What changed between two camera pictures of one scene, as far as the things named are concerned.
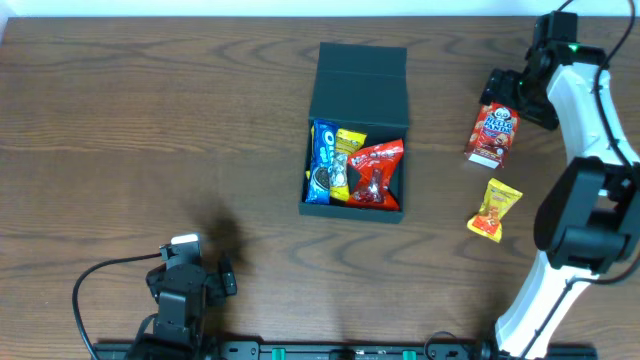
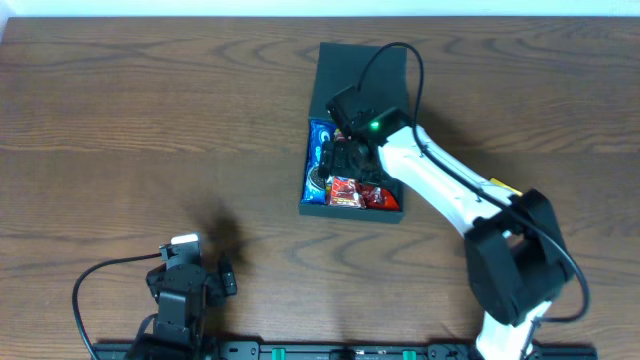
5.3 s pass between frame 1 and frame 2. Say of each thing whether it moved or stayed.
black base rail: stayed
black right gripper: moved
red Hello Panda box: moved
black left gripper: stayed
